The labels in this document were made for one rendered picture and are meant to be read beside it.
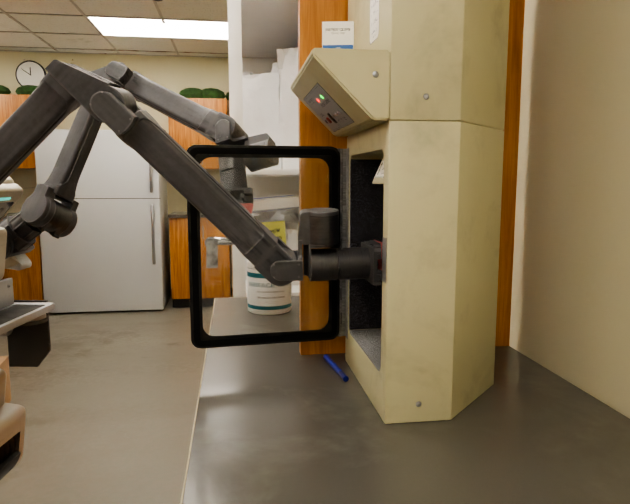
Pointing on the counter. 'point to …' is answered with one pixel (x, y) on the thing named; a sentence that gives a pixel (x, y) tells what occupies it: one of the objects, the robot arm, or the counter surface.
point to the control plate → (327, 108)
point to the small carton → (338, 34)
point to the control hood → (349, 84)
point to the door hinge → (344, 237)
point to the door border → (200, 245)
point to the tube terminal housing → (436, 203)
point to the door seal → (197, 249)
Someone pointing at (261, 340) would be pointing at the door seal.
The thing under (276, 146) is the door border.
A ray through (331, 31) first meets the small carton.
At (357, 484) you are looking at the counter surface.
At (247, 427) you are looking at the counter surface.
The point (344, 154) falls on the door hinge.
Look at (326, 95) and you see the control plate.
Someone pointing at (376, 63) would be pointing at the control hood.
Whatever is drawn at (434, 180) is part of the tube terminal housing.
